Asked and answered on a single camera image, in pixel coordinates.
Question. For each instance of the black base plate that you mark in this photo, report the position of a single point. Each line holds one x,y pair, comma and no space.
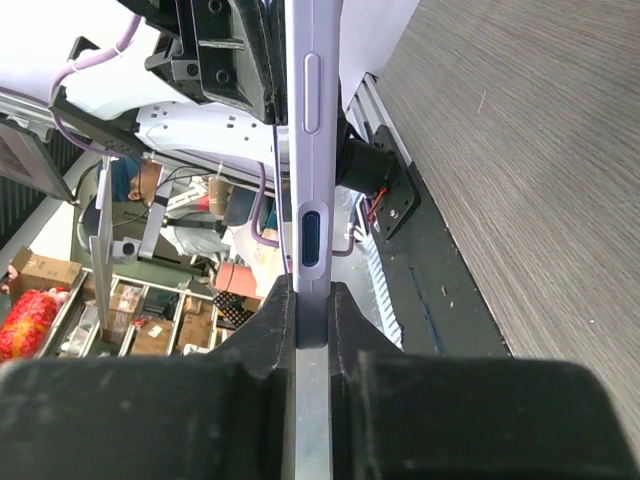
436,302

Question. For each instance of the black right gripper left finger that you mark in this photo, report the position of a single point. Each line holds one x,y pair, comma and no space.
220,415

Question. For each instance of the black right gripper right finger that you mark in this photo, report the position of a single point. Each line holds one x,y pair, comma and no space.
402,416

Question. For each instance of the lilac phone case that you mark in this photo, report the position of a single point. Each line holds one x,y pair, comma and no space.
312,56

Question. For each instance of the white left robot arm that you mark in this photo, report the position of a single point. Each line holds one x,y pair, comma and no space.
74,71

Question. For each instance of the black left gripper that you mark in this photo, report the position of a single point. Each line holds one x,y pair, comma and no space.
226,51

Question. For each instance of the red mesh bag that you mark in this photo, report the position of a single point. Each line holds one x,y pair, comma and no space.
27,325

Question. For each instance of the person in background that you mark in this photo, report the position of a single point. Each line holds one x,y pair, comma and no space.
188,223

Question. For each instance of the blue-edged black phone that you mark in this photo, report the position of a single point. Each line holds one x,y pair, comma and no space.
279,199

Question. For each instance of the white slotted cable duct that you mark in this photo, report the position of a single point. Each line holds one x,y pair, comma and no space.
389,324

